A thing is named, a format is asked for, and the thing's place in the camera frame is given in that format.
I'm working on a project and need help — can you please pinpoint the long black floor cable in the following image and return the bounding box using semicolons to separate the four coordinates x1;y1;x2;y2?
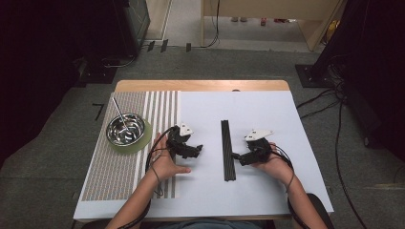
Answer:
333;94;369;229

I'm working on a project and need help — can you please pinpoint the white table sheet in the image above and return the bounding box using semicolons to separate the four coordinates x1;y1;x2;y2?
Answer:
73;90;335;221

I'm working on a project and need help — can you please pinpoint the black corner tape mark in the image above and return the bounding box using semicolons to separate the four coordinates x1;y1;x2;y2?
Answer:
92;102;106;122

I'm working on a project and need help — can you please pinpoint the person's right hand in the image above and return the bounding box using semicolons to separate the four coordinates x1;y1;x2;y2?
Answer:
253;142;294;185

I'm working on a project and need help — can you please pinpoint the silver metal chopstick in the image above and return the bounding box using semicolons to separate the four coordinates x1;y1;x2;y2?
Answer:
111;96;129;129

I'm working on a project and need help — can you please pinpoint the black stick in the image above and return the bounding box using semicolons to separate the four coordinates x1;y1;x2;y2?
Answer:
220;119;238;182

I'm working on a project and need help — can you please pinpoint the glass-fronted dark cabinet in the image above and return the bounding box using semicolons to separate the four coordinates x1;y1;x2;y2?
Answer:
122;0;152;57

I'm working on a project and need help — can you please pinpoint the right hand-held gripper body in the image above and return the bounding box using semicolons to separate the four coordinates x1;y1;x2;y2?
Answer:
244;129;274;164

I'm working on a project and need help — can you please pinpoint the steel bowl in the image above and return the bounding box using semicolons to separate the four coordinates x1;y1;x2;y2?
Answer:
105;113;147;148

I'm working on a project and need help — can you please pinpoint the light wooden desk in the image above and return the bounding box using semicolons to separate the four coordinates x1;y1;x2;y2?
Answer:
200;0;349;52

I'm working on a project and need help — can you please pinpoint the person's grey-blue clothing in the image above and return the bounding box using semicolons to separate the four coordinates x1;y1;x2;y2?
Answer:
155;219;266;229

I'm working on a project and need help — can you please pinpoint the black hanging cable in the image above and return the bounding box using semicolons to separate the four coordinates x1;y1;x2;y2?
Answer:
200;0;222;50

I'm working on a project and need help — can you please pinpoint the yellow object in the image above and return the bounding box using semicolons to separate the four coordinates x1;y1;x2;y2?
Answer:
325;20;340;41

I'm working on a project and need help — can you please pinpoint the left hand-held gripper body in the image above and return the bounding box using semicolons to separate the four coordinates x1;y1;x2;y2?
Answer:
165;122;195;159

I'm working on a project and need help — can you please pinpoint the green round coaster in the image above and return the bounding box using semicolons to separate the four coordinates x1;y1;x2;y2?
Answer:
108;117;154;156

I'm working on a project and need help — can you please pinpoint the striped woven placemat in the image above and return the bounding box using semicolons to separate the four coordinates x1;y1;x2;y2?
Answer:
80;90;181;202

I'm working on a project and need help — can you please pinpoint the black stand base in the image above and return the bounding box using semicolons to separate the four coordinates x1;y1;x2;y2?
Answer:
294;63;334;89
76;56;121;87

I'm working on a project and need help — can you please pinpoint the person's left hand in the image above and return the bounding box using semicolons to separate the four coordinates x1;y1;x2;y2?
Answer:
148;133;192;183

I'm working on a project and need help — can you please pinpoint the black curtain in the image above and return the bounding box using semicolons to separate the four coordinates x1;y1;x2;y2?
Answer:
313;0;405;161
0;0;130;168

